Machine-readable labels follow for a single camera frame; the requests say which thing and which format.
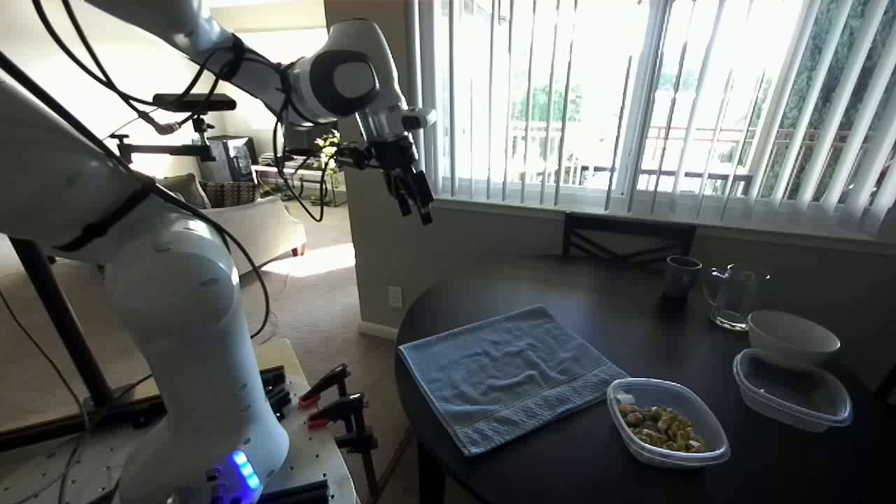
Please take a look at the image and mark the beige sofa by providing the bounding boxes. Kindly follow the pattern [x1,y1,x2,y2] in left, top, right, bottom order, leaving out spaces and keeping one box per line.
[160,172,307,275]

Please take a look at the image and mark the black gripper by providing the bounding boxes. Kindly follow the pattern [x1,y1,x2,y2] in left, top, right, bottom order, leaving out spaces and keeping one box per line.
[372,137,435,224]

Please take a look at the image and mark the clear glass jug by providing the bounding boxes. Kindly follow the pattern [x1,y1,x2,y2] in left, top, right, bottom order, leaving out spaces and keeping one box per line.
[704,263,774,333]

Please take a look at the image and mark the white lunchbox lid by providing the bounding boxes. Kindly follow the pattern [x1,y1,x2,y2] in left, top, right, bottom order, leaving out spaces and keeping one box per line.
[731,350,854,433]

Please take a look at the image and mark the white ceramic bowl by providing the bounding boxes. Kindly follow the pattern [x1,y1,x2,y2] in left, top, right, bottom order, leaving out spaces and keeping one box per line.
[749,310,841,370]

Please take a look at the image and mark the black dining chair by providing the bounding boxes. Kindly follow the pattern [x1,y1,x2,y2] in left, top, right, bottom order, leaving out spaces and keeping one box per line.
[563,212,697,265]

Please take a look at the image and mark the food pieces in lunchbox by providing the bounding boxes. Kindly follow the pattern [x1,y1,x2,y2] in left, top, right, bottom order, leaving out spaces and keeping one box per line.
[620,402,707,452]

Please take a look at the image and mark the clear plastic lunchbox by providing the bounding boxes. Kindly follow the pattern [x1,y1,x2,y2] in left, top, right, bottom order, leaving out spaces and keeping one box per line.
[608,378,731,471]

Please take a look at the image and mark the blue towel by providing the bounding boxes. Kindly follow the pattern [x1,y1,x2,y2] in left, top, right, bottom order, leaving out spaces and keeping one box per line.
[399,307,624,457]

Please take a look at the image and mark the vertical window blinds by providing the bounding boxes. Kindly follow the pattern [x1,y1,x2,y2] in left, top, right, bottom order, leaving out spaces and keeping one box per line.
[419,0,896,226]

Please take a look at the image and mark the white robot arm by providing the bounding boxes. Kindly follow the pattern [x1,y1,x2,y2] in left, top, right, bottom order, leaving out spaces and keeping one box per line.
[0,0,433,504]

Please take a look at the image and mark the dark grey mug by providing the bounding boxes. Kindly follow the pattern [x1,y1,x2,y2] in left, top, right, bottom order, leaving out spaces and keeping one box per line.
[665,255,704,298]

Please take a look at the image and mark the orange handled clamp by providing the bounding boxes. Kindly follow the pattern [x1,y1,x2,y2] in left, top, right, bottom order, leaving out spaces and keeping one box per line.
[301,363,350,409]
[307,392,381,504]

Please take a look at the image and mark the black camera tripod stand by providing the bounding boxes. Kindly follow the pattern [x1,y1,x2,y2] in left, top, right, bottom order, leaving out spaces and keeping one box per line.
[0,51,242,441]

